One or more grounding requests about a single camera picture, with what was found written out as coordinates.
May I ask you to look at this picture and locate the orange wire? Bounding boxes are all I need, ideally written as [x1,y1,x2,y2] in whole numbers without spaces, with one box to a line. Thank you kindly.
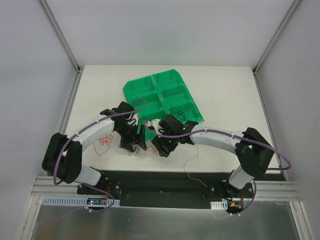
[183,144,208,189]

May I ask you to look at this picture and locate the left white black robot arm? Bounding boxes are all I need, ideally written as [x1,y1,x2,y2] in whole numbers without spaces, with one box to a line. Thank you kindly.
[42,101,147,195]

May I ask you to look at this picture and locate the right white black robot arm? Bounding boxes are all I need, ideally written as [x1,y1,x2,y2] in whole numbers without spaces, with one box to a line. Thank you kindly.
[145,114,274,198]

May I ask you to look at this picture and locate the green plastic bin right column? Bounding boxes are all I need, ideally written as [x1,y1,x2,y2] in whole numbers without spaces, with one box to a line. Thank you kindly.
[152,69,205,123]

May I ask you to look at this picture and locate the green plastic bin column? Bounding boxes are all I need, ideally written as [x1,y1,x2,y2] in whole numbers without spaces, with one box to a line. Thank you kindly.
[152,69,205,123]
[123,75,169,126]

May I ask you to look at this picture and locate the green plastic bin left column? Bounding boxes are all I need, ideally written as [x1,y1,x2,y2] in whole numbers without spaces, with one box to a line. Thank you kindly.
[123,75,169,126]

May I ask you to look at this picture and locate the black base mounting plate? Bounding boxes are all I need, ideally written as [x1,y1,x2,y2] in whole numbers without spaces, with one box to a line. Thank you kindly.
[77,170,253,209]

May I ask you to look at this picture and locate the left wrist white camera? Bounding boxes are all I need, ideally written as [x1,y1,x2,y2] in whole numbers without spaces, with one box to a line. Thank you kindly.
[126,114,140,126]

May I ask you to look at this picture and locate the wrist white camera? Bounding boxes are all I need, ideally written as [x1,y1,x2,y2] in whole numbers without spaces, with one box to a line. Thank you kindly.
[126,114,140,126]
[146,118,161,133]

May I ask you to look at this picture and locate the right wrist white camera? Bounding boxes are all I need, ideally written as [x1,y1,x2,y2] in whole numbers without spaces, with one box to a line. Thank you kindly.
[146,118,161,133]

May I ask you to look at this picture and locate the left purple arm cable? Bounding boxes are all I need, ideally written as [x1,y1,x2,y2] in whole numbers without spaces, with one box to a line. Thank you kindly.
[53,99,148,186]

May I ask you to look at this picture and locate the right white cable duct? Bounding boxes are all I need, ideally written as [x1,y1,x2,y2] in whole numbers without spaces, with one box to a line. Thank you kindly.
[210,200,228,211]

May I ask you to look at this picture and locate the white cable duct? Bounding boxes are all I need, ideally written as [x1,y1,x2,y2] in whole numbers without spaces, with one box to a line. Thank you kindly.
[210,200,228,211]
[42,196,120,208]

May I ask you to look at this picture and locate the left white cable duct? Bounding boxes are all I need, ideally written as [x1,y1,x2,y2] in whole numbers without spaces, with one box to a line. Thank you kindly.
[42,196,120,208]

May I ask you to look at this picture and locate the aluminium frame rail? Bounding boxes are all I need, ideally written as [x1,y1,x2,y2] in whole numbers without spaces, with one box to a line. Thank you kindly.
[31,176,303,202]

